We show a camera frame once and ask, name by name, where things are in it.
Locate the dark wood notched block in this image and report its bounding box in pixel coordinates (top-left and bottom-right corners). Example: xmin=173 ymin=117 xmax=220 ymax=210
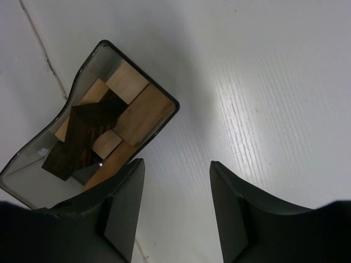
xmin=64 ymin=92 xmax=128 ymax=169

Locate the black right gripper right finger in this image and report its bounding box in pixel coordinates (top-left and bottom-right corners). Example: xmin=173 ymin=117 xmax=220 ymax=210
xmin=210 ymin=161 xmax=329 ymax=262

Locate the long light wood block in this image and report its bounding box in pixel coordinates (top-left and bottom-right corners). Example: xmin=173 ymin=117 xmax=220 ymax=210
xmin=83 ymin=141 xmax=137 ymax=191
xmin=114 ymin=84 xmax=176 ymax=146

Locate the small light wood cube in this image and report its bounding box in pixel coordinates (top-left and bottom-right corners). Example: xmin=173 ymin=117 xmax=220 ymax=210
xmin=92 ymin=130 xmax=122 ymax=159

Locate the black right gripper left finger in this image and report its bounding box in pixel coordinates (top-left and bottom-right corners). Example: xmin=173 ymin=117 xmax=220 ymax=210
xmin=50 ymin=159 xmax=145 ymax=262

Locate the smoky transparent plastic container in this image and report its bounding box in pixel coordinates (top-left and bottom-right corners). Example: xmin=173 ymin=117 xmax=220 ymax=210
xmin=1 ymin=40 xmax=180 ymax=209

